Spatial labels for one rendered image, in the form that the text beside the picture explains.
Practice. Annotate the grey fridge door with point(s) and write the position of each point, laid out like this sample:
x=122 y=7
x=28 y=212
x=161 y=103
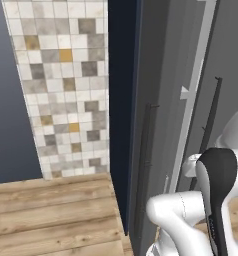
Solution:
x=231 y=46

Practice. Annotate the navy cabinet side panel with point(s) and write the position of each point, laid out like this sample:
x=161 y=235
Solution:
x=121 y=100

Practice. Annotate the grey freezer door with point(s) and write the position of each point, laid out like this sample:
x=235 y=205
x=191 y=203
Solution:
x=167 y=60

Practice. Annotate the pale grey fridge door edge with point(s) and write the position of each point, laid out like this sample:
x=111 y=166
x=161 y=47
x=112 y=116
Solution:
x=199 y=66

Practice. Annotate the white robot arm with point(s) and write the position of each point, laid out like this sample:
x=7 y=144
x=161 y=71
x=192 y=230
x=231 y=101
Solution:
x=177 y=213

